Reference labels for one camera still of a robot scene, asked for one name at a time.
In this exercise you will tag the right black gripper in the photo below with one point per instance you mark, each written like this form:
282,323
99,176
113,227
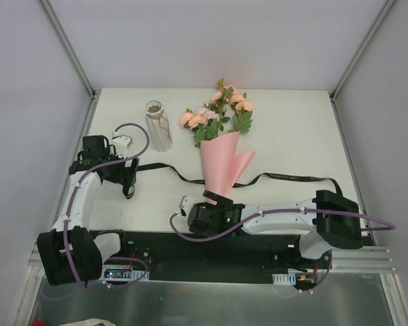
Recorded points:
216,199

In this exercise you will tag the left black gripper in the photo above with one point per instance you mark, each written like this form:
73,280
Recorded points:
131,174

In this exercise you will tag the pink wrapping paper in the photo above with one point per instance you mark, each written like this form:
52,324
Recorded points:
221,165

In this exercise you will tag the pink rose stem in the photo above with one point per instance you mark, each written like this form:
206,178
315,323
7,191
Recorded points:
220,100
204,123
243,110

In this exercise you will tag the black gold-lettered ribbon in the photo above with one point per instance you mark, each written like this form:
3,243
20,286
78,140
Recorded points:
285,178

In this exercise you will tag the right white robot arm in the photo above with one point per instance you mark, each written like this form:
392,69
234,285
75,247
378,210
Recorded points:
325,220

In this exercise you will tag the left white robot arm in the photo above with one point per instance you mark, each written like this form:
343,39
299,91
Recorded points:
69,253

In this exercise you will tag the white ribbed ceramic vase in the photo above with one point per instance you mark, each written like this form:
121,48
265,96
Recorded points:
158,126

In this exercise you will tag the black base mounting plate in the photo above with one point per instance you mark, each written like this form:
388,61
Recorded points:
232,259

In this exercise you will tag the left circuit board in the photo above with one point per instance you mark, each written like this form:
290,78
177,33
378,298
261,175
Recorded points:
122,275

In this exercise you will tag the circuit board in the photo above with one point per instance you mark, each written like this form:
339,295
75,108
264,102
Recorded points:
122,275
294,278

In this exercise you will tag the right circuit board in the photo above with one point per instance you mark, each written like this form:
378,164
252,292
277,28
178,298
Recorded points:
294,278

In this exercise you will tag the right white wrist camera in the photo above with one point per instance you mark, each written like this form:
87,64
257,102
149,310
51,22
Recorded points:
185,206

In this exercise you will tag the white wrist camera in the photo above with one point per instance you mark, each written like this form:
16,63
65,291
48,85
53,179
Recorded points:
122,143
185,206

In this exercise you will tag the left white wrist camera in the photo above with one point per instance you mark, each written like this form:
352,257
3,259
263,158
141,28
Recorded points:
122,143

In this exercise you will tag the left aluminium frame post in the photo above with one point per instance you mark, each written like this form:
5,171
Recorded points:
66,45

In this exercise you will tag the aluminium frame post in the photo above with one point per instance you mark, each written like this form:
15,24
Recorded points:
66,45
371,33

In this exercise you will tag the right aluminium frame post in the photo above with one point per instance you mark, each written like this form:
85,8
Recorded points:
371,33

